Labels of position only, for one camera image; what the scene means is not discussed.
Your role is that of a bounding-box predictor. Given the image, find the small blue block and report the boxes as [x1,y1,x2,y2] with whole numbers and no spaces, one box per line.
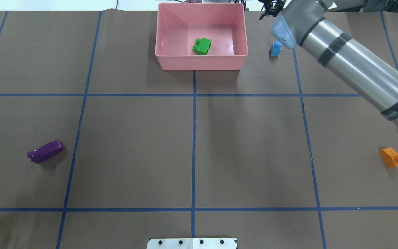
[269,41,282,57]

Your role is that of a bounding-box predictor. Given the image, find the pink plastic box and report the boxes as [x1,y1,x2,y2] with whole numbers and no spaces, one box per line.
[155,2,248,71]

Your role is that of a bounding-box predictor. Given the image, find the orange block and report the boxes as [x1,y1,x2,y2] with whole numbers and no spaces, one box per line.
[379,148,398,168]

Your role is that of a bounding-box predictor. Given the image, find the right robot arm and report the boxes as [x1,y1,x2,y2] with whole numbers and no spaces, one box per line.
[260,0,398,131]

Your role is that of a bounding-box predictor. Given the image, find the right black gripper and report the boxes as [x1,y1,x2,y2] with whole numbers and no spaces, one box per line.
[259,0,286,19]

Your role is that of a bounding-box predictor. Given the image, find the purple block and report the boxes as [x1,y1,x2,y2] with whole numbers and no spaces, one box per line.
[26,140,65,164]

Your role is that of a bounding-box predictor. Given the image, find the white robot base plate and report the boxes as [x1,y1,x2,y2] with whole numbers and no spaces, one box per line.
[146,238,238,249]

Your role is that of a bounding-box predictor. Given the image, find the green block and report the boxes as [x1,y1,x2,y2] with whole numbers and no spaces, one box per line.
[192,37,211,55]

